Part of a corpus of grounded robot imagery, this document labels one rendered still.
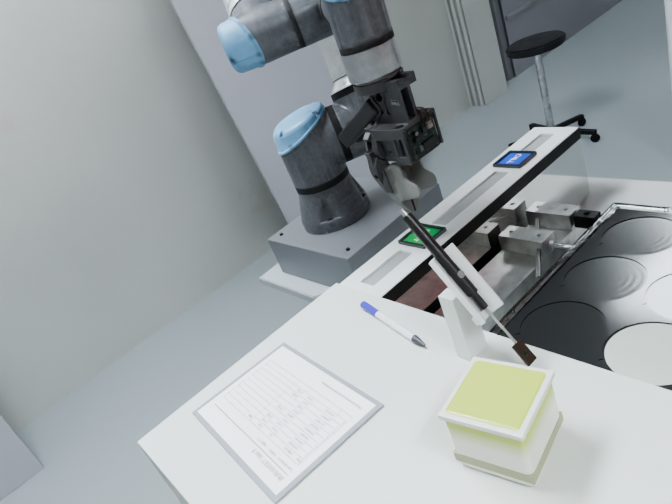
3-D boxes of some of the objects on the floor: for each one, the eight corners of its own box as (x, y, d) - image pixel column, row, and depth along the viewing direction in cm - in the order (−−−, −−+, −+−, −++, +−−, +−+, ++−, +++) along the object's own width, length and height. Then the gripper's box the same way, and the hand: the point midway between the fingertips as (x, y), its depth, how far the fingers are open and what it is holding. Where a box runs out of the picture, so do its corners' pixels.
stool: (622, 127, 318) (609, 18, 291) (562, 166, 304) (541, 55, 277) (552, 120, 361) (534, 25, 334) (495, 154, 347) (472, 57, 320)
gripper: (380, 87, 71) (426, 231, 80) (426, 60, 75) (465, 199, 85) (337, 91, 78) (384, 224, 87) (381, 66, 82) (422, 194, 91)
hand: (408, 203), depth 87 cm, fingers closed
